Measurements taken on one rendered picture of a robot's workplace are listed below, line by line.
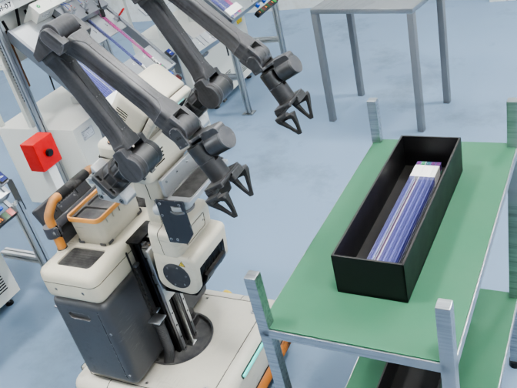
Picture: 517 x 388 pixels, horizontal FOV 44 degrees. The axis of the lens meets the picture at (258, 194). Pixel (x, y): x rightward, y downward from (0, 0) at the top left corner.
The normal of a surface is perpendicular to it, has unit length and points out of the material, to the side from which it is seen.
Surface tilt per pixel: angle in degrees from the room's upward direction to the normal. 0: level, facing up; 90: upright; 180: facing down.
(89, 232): 92
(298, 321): 0
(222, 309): 0
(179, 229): 90
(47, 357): 0
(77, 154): 90
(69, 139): 90
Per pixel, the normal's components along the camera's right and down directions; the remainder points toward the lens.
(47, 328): -0.22, -0.83
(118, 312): 0.88, 0.06
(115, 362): -0.42, 0.55
